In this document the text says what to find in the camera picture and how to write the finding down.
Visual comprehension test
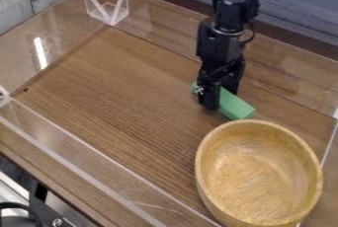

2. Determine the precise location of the green rectangular block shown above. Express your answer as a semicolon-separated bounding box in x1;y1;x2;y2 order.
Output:
190;82;257;121

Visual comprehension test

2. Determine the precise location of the clear acrylic tray wall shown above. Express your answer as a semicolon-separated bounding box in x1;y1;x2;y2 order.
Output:
0;87;221;227

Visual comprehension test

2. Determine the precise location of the brown wooden bowl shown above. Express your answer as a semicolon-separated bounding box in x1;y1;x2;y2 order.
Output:
194;119;324;227

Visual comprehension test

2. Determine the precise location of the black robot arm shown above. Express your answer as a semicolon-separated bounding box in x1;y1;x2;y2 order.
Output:
197;0;261;110

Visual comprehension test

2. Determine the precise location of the black cable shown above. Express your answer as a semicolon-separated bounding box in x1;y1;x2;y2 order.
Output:
0;200;38;227

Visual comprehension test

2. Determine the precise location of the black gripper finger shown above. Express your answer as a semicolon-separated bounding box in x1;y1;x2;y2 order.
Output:
197;81;222;111
224;60;246;95

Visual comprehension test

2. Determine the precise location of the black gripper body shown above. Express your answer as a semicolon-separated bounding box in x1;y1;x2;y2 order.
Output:
197;21;246;87

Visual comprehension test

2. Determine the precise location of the black metal table bracket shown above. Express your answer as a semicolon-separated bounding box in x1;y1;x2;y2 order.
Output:
30;183;75;227

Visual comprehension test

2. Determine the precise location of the clear acrylic corner bracket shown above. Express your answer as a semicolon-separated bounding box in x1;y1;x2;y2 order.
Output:
85;0;130;26

